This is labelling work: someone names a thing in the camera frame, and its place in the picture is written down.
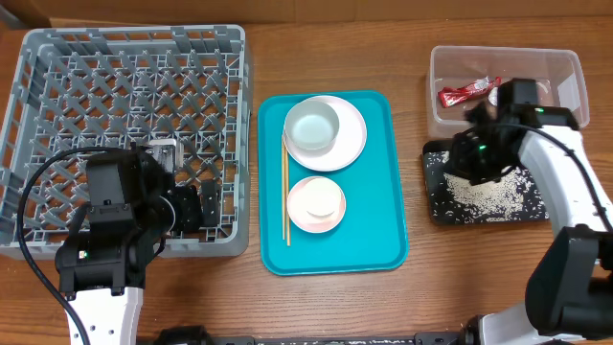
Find red snack wrapper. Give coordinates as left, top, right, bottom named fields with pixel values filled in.
left=437, top=77, right=502, bottom=108

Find teal plastic tray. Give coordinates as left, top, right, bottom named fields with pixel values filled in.
left=258, top=90, right=409, bottom=276

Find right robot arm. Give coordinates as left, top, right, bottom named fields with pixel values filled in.
left=444, top=79, right=612, bottom=344

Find grey bowl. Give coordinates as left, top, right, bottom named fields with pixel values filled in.
left=284, top=99, right=340, bottom=152

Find white paper cup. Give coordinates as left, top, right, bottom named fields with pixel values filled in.
left=302, top=177, right=341, bottom=218

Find clear plastic bin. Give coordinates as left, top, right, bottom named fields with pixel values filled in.
left=425, top=46, right=590, bottom=138

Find pink shallow bowl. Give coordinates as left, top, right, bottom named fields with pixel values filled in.
left=286, top=176, right=347, bottom=234

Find white round plate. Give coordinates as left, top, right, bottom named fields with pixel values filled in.
left=284, top=95, right=367, bottom=172

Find white tissue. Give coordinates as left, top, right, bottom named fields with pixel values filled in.
left=488, top=87, right=498, bottom=106

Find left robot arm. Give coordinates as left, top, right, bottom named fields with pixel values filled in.
left=55, top=147, right=203, bottom=344

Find black food waste tray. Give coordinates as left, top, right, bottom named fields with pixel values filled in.
left=421, top=139, right=552, bottom=226

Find white rice grains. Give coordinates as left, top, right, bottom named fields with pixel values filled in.
left=425, top=151, right=547, bottom=224

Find grey dishwasher rack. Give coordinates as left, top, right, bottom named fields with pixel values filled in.
left=1, top=25, right=253, bottom=260

